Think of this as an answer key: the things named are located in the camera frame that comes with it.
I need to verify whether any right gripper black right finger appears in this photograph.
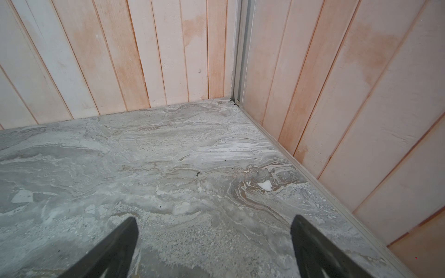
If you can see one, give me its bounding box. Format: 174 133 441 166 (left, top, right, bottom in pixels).
290 214 371 278

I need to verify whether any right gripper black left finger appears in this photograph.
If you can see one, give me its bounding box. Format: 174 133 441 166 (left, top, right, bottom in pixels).
60 217 139 278

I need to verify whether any right aluminium frame post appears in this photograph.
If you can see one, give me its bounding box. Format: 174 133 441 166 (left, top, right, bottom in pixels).
231 0 256 106

